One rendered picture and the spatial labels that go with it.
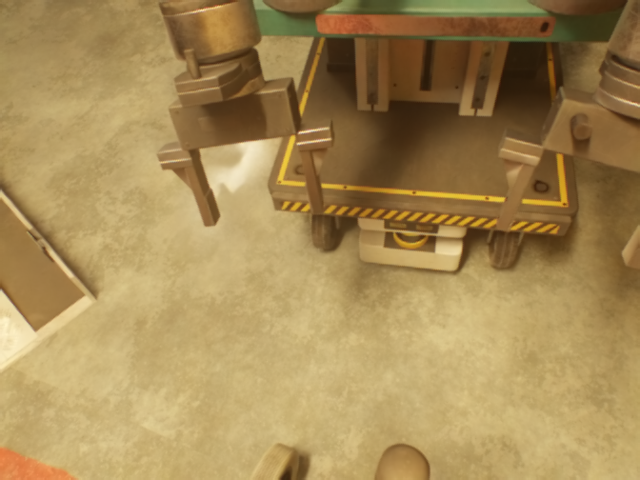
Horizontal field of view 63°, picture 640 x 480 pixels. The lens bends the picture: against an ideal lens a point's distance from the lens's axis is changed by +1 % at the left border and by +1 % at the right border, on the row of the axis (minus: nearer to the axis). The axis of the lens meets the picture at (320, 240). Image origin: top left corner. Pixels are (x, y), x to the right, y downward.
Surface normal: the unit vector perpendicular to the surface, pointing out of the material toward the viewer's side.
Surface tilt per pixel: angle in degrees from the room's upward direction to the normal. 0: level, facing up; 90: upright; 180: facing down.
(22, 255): 1
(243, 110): 66
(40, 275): 1
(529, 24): 90
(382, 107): 90
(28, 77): 0
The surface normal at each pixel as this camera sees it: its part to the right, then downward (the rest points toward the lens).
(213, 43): 0.18, 0.48
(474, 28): -0.18, 0.81
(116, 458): -0.09, -0.58
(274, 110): -0.10, 0.51
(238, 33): 0.64, 0.28
